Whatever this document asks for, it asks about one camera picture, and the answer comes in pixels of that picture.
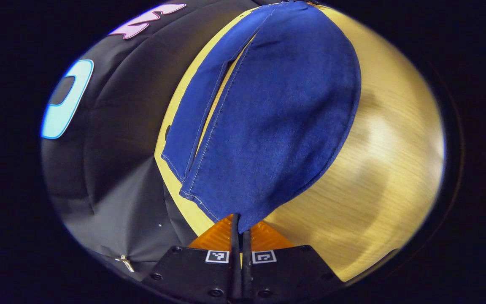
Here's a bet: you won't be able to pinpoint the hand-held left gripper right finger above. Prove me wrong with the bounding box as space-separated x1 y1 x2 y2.
242 220 347 302

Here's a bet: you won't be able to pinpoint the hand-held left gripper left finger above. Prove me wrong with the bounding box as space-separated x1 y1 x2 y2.
142 213 242 302

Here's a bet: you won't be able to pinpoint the blue denim jeans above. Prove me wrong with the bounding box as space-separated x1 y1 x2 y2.
161 0 362 234

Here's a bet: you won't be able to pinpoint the metal spring clip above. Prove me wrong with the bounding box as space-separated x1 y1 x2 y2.
114 255 136 273

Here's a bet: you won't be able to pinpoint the black backdrop cloth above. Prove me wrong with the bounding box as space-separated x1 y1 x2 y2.
40 0 269 281

